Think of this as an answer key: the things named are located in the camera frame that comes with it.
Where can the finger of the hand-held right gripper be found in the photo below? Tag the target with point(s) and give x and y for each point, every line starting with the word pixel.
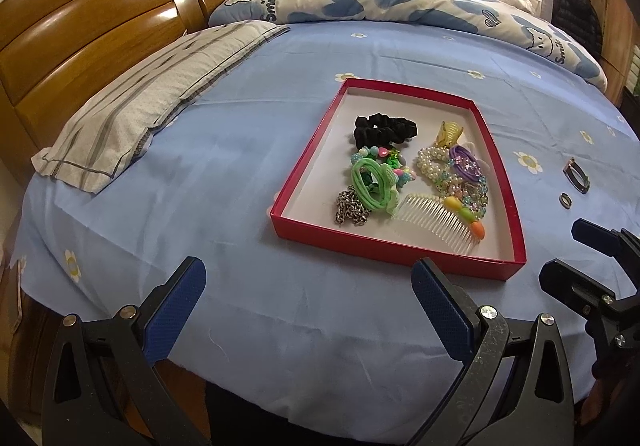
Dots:
pixel 565 281
pixel 597 233

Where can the wooden bed headboard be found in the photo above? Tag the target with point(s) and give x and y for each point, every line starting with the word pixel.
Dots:
pixel 75 36

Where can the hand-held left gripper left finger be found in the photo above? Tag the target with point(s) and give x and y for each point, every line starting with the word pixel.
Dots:
pixel 175 306

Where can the gold hair claw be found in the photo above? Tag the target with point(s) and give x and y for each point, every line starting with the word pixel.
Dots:
pixel 447 133

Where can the black scrunchie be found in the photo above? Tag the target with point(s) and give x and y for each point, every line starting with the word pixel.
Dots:
pixel 380 128

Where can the blue flowered bed sheet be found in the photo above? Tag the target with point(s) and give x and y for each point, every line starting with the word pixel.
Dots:
pixel 250 126

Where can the black puffer jacket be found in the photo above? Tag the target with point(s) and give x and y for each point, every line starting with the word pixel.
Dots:
pixel 575 16

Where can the red shallow box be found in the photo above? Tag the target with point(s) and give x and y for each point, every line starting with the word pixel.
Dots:
pixel 322 176

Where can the white duvet with blue hearts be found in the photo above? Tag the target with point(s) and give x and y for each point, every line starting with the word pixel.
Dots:
pixel 350 1

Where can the dark metal hair clip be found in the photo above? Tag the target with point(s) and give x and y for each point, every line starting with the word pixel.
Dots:
pixel 582 186

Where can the clear comb with carrot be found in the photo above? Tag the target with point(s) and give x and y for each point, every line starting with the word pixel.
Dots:
pixel 425 221

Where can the grey striped pillow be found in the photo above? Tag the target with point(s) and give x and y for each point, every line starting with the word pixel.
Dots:
pixel 150 91

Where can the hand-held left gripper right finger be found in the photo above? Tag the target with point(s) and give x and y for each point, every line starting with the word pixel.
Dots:
pixel 440 306

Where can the wooden cabinet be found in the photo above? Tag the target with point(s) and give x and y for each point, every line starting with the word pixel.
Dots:
pixel 617 1

